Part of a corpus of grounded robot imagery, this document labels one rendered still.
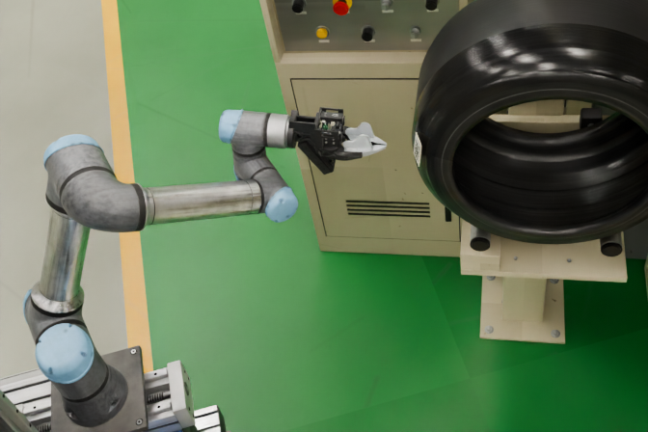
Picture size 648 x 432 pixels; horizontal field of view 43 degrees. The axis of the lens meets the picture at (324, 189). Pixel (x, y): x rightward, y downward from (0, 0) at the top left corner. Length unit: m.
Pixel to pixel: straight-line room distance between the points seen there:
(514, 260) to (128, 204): 0.90
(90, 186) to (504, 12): 0.85
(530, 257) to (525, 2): 0.65
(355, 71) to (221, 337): 1.08
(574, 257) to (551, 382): 0.81
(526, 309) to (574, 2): 1.38
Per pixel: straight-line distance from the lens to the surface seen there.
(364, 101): 2.44
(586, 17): 1.58
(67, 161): 1.70
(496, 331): 2.81
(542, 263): 1.98
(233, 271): 3.07
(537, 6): 1.60
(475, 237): 1.88
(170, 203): 1.67
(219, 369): 2.86
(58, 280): 1.89
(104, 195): 1.63
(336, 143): 1.79
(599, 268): 1.99
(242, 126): 1.80
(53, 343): 1.90
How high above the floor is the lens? 2.40
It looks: 48 degrees down
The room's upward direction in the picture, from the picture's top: 12 degrees counter-clockwise
